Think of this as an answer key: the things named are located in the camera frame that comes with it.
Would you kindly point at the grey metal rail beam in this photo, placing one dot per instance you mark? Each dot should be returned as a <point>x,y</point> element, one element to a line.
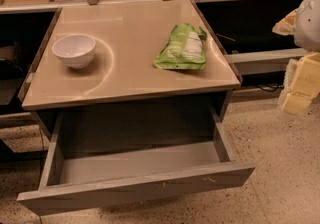
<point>264,61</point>

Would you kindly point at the white ceramic bowl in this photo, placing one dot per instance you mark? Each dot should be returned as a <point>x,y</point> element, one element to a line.
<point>75,51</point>

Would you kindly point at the beige top drawer cabinet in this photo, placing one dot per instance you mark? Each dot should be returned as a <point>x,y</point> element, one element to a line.
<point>129,36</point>

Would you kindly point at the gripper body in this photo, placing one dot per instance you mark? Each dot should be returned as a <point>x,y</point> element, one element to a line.
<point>308,24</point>

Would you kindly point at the green snack bag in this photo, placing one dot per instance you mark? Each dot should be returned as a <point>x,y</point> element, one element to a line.
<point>185,49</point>

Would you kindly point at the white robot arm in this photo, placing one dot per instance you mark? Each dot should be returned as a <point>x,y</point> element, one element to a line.
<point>304,24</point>

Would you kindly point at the grey top drawer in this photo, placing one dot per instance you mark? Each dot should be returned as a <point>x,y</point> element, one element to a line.
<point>119,155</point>

